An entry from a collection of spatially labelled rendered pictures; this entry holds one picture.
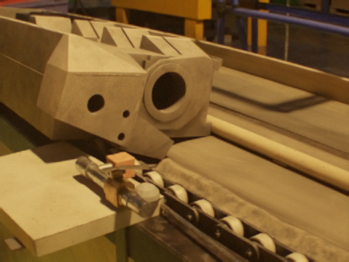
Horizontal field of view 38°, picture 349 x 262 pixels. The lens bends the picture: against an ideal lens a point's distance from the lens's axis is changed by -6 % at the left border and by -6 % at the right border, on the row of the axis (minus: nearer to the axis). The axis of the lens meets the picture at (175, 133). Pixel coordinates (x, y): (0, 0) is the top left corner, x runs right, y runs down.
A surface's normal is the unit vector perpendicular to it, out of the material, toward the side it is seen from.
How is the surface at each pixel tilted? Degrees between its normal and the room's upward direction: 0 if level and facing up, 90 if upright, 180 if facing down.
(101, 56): 38
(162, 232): 0
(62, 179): 0
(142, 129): 90
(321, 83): 90
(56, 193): 0
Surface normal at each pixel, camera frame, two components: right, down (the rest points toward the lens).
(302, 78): -0.81, 0.18
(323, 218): 0.01, -0.94
